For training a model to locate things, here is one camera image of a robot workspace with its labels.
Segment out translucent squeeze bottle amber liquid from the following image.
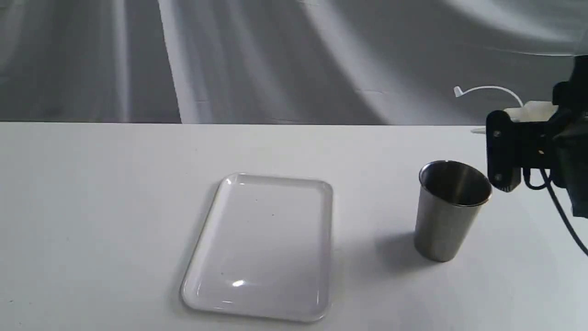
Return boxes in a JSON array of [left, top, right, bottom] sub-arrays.
[[453, 86, 557, 122]]

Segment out black cable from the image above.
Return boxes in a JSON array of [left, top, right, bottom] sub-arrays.
[[523, 168, 588, 256]]

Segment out grey fabric backdrop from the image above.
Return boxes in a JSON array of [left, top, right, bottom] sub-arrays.
[[1, 0, 587, 126]]

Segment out stainless steel cup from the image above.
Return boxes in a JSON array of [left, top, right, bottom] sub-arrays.
[[413, 160, 492, 263]]

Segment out white plastic tray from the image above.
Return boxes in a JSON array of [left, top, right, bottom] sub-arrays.
[[181, 172, 334, 323]]

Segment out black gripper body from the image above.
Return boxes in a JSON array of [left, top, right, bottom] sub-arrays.
[[522, 55, 588, 218]]

